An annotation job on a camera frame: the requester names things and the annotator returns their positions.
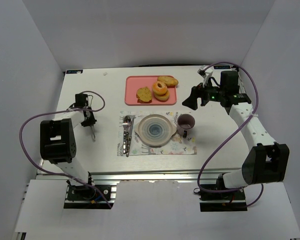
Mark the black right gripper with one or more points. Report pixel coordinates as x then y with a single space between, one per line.
199 95

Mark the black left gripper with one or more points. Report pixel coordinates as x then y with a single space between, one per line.
89 120

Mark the metal serving tongs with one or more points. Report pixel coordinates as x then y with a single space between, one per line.
93 132

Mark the glazed top donut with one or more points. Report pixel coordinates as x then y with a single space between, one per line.
159 88

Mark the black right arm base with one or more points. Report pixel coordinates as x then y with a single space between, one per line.
221 202

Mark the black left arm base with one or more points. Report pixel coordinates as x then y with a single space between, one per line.
86 198

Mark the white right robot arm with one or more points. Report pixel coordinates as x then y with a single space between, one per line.
267 159

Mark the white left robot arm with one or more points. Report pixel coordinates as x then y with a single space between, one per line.
57 139

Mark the oval bread roll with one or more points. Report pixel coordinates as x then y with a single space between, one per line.
169 81

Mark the seeded bread slice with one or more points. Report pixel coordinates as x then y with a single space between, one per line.
144 95

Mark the blue right corner sticker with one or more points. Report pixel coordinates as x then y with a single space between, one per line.
222 67

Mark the blue corner sticker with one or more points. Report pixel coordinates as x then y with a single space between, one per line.
222 67
74 71

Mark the purple mug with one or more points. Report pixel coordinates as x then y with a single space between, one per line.
185 124

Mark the lower donut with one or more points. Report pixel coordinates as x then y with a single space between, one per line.
163 97

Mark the metal fork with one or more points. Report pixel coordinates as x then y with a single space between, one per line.
127 122

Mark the metal knife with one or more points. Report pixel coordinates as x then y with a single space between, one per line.
130 131

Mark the blue left corner sticker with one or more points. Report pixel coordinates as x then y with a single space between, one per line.
74 71

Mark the pink plastic tray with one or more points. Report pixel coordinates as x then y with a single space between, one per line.
133 83

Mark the floral placemat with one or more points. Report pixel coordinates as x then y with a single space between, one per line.
176 146

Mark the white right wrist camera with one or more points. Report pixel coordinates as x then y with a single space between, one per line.
205 72

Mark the round plate with handles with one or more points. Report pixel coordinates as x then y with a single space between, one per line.
155 130

